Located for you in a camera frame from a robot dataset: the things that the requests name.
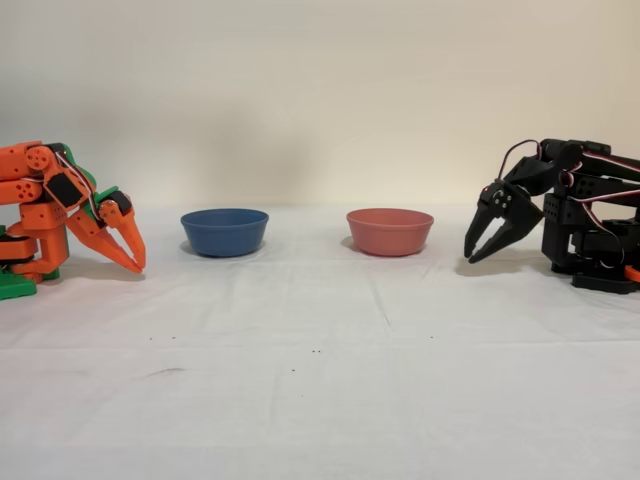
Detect pink bowl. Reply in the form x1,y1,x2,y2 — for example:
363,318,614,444
345,207,435,258

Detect blue bowl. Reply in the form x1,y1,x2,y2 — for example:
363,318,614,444
179,208,270,259

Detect white tablecloth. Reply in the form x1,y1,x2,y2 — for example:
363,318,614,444
0,199,640,480

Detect black red white servo cable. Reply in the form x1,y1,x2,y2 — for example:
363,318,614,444
494,139,544,184
558,149,640,204

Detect orange arm servo cable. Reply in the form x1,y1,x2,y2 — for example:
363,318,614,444
53,149,100,214

